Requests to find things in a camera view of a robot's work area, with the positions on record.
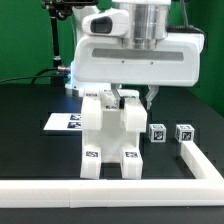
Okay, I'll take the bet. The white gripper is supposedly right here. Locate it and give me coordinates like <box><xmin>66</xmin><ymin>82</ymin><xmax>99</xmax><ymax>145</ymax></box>
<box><xmin>72</xmin><ymin>7</ymin><xmax>204</xmax><ymax>109</ymax></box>

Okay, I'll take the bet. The white chair backrest part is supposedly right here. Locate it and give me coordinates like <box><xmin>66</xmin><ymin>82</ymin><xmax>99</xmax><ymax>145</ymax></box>
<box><xmin>81</xmin><ymin>89</ymin><xmax>147</xmax><ymax>132</ymax></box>

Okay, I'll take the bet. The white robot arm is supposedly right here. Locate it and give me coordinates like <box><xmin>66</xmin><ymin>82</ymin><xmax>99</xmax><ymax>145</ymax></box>
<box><xmin>70</xmin><ymin>0</ymin><xmax>205</xmax><ymax>91</ymax></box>

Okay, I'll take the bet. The white U-shaped obstacle fence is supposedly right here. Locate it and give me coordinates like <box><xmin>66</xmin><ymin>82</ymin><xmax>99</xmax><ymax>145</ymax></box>
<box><xmin>0</xmin><ymin>141</ymin><xmax>224</xmax><ymax>208</ymax></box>

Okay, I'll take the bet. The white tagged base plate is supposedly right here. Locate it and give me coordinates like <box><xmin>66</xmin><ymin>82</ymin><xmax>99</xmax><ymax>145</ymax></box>
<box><xmin>44</xmin><ymin>113</ymin><xmax>81</xmax><ymax>131</ymax></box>

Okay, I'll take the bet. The grey braided cable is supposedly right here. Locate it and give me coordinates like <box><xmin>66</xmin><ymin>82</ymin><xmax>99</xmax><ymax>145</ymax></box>
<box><xmin>166</xmin><ymin>0</ymin><xmax>205</xmax><ymax>34</ymax></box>

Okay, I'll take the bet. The black cable on table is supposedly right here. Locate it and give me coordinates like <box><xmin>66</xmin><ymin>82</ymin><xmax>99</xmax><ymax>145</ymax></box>
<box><xmin>0</xmin><ymin>66</ymin><xmax>72</xmax><ymax>86</ymax></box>

